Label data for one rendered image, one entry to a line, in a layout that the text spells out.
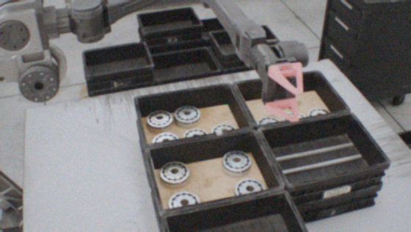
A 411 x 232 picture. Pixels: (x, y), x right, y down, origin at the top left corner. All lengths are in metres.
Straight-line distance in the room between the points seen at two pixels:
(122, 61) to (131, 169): 1.18
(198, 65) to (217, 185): 1.53
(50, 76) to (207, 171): 0.63
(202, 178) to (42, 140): 0.78
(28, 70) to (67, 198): 0.51
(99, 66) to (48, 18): 1.67
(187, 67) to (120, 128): 1.07
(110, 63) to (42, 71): 1.36
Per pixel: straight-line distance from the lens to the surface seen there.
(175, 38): 3.03
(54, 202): 1.78
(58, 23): 1.23
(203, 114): 1.85
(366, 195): 1.71
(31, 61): 1.59
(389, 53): 3.14
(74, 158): 1.93
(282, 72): 0.90
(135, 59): 2.88
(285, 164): 1.67
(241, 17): 1.14
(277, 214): 1.51
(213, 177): 1.60
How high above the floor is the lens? 1.99
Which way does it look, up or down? 39 degrees down
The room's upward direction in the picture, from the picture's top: straight up
